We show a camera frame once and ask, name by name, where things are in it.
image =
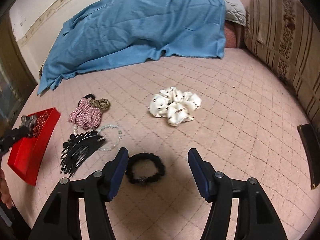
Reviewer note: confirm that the black plastic hair comb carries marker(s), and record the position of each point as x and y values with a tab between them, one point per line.
77	149

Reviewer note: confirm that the person's left hand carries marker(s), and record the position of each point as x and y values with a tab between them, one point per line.
5	192

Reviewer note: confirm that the pink white checked scrunchie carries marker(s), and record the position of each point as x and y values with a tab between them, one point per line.
85	115

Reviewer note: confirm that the dark red patterned scrunchie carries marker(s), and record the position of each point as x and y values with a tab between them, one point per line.
39	123

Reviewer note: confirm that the brown pink bolster cushion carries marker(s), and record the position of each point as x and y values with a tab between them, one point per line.
240	15

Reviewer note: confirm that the dark wooden bed frame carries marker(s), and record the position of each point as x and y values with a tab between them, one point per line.
311	146

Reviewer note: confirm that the white dotted scrunchie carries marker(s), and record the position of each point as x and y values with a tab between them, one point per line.
174	105

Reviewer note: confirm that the grey quilted pillow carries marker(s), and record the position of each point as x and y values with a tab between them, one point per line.
235	12

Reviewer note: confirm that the dark wooden glass door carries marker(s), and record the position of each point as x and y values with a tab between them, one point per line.
17	82

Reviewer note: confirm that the red jewelry tray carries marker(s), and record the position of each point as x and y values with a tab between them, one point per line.
26	155

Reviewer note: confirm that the striped beige brown pillow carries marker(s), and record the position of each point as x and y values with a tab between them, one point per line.
282	34

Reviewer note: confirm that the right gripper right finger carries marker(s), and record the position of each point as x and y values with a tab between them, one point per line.
257	218

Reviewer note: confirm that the grey brown satin scrunchie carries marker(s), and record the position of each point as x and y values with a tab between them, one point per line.
28	123

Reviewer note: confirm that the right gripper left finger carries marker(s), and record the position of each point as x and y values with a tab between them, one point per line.
60	215

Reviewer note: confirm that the blue cloth sheet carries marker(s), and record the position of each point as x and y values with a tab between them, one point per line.
115	33

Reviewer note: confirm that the pink quilted bed cover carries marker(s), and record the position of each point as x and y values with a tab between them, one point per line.
246	127

